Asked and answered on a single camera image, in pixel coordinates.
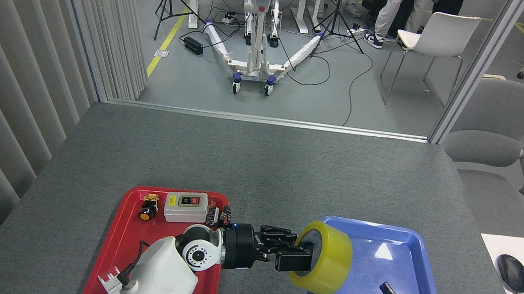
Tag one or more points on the yellow tape roll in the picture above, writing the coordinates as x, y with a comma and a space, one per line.
331, 258

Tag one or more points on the blue plastic tray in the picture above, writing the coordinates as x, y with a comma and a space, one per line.
378, 261

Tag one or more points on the black computer mouse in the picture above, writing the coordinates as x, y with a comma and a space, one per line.
512, 272

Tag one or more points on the yellow black push button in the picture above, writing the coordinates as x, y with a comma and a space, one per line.
147, 213

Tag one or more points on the red plastic tray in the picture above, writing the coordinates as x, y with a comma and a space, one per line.
120, 239

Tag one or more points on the white terminal block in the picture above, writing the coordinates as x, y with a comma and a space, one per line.
109, 285

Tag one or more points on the black power brick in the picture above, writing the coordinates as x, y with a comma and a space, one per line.
193, 46

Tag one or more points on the white stand on wheels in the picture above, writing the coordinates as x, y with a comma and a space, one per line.
258, 26

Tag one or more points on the grey office chair with armrest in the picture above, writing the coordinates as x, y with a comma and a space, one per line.
492, 120

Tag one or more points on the person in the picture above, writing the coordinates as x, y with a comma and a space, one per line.
391, 13

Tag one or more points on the white plastic chair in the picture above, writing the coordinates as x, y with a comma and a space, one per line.
443, 34

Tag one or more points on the small black switch part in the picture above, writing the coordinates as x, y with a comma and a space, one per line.
212, 216

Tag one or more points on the grey switch box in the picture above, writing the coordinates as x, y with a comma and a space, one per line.
184, 213

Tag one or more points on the silver post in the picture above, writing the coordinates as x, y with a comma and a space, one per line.
476, 73

